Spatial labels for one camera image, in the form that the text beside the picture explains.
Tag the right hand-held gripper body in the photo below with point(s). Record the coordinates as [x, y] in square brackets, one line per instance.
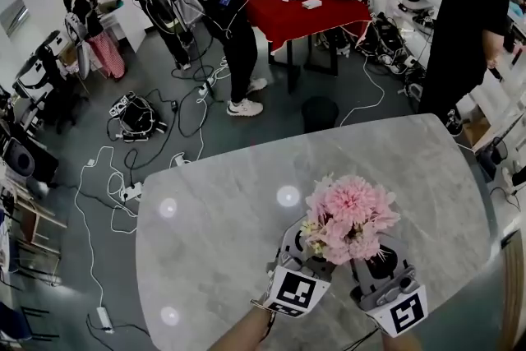
[394, 300]

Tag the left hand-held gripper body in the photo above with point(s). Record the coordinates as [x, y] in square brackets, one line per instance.
[296, 292]

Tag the table with red cloth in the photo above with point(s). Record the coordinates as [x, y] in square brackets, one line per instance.
[304, 22]

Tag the white flat box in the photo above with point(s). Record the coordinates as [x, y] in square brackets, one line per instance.
[311, 3]

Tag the red plaid cloth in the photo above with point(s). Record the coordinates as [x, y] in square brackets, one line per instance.
[107, 55]

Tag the black round stool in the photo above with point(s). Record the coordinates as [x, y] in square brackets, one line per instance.
[319, 113]

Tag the pink flowers bouquet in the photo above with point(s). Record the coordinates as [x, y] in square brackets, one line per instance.
[349, 209]

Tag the black equipment backpack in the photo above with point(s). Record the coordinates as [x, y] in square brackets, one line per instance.
[135, 119]

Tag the person's right forearm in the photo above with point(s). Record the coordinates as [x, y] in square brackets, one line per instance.
[396, 344]

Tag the white power strip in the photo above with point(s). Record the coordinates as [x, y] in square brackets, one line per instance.
[132, 192]
[104, 318]

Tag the person's left forearm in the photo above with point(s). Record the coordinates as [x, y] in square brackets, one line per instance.
[242, 333]

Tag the black speaker box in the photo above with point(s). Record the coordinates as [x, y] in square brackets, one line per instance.
[29, 162]

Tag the pile of black gear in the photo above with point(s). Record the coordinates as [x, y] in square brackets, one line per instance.
[388, 39]

